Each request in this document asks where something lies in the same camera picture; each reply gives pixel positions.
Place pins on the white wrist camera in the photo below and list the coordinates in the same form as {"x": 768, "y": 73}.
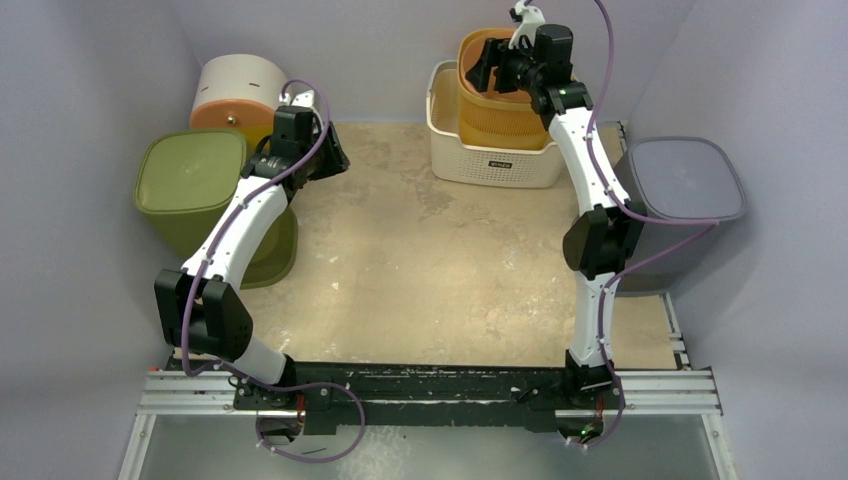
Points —
{"x": 528, "y": 19}
{"x": 306, "y": 99}

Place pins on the yellow mesh bin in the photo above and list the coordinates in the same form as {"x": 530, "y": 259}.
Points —
{"x": 496, "y": 124}

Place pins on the white perforated storage basket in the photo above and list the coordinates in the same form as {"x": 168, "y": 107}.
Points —
{"x": 453, "y": 160}

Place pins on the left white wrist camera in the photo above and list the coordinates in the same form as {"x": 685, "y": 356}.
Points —
{"x": 306, "y": 99}

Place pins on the small round drawer cabinet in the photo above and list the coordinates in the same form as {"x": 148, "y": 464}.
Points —
{"x": 238, "y": 92}

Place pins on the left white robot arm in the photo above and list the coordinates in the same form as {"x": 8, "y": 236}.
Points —
{"x": 199, "y": 304}

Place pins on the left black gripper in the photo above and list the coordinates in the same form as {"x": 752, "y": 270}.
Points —
{"x": 336, "y": 160}

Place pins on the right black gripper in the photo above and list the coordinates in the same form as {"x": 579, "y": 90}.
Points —
{"x": 494, "y": 66}

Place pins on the orange bin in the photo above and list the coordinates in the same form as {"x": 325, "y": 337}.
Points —
{"x": 470, "y": 52}

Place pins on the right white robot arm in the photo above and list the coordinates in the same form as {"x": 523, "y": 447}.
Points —
{"x": 603, "y": 237}

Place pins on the grey mesh waste bin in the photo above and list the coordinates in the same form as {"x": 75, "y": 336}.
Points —
{"x": 679, "y": 178}

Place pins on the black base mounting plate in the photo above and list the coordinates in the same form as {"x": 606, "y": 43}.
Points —
{"x": 570, "y": 400}

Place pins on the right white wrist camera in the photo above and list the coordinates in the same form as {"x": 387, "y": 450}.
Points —
{"x": 528, "y": 19}

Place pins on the aluminium rail frame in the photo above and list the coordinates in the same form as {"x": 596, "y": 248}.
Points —
{"x": 668, "y": 427}

